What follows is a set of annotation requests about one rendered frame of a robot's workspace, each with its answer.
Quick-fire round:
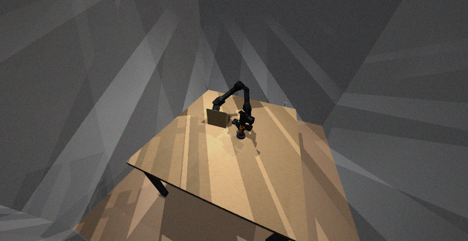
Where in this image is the black round pedestal with shaft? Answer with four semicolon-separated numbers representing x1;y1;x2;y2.
237;132;245;140

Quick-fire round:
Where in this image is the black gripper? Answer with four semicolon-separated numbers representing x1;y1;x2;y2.
232;119;253;132

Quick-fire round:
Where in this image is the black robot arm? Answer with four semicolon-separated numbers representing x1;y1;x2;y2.
212;81;255;125

